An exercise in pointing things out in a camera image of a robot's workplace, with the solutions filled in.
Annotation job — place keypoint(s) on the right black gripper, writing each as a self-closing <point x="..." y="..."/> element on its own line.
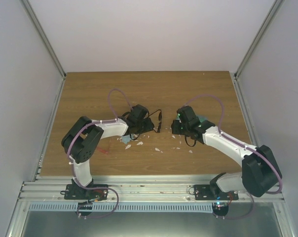
<point x="175" y="130"/>

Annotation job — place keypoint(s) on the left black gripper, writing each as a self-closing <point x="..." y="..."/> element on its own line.
<point x="149" y="125"/>

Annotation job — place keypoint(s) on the light blue cleaning cloth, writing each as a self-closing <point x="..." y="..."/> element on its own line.
<point x="202" y="118"/>

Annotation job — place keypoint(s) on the green glasses case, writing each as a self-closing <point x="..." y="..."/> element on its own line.
<point x="177" y="118"/>

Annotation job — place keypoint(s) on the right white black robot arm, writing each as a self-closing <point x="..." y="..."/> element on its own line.
<point x="260" y="173"/>

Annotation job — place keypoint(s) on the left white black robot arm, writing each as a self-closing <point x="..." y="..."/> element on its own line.
<point x="83" y="138"/>

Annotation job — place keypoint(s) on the black sunglasses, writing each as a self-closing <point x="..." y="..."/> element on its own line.
<point x="156" y="118"/>

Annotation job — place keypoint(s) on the small blue cloth piece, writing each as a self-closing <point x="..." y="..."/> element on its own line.
<point x="126" y="139"/>

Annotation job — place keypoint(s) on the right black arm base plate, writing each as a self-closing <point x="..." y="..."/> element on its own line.
<point x="209" y="192"/>

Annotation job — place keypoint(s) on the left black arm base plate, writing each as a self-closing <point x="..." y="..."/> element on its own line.
<point x="75" y="192"/>

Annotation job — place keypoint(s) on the aluminium mounting rail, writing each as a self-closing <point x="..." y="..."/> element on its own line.
<point x="130" y="188"/>

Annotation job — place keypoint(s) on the grey slotted cable duct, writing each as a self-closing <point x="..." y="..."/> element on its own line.
<point x="124" y="207"/>

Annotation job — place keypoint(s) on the right aluminium frame post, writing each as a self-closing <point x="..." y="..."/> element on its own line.
<point x="259" y="35"/>

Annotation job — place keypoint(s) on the aluminium frame post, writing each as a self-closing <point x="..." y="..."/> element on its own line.
<point x="39" y="29"/>
<point x="259" y="35"/>

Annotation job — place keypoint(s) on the left aluminium frame post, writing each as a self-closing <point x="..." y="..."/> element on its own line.
<point x="39" y="29"/>

